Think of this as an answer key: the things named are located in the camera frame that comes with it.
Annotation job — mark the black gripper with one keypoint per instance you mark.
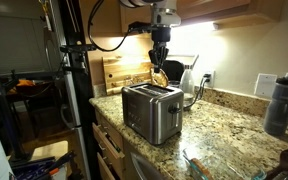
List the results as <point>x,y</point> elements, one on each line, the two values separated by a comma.
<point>160,36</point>

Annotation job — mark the toasted bread slice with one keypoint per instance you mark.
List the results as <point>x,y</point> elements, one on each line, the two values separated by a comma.
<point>159,80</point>

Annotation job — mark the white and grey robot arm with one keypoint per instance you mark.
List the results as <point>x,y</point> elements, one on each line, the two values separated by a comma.
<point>164,16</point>

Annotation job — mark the wooden drawer cabinet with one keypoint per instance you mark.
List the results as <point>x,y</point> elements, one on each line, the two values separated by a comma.
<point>112,143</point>

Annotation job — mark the black coffee machine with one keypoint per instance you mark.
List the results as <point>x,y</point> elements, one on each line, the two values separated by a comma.
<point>173,70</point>

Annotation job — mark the wooden cutting board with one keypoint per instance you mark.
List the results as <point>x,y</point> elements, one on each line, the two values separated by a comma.
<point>124,73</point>

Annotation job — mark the bright under-cabinet light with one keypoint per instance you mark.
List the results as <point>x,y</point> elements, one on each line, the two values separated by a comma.
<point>197,28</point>

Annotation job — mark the black power plug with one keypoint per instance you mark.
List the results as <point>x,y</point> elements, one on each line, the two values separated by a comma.
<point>206,78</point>

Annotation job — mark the stainless steel toaster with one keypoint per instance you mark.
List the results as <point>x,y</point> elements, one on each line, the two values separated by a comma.
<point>150,113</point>

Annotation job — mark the wooden upper cabinet over toaster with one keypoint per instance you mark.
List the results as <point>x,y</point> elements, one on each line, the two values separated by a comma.
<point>217,8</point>

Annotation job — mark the black vertical stand pole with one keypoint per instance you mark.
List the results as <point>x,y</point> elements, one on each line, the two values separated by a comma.
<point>75,26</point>

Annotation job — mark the grey sports bottle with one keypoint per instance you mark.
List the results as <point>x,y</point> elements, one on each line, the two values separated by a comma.
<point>280,110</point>

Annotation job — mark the glass container with teal rim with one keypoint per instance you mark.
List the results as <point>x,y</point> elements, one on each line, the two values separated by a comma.
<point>237,166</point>

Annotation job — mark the light wooden stool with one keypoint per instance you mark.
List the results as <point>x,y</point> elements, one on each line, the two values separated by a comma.
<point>49,150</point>

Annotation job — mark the white wall outlet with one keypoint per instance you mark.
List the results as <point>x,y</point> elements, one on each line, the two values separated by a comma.
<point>212,81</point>

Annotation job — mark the white switch plate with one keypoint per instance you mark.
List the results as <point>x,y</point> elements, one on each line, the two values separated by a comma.
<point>265,85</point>

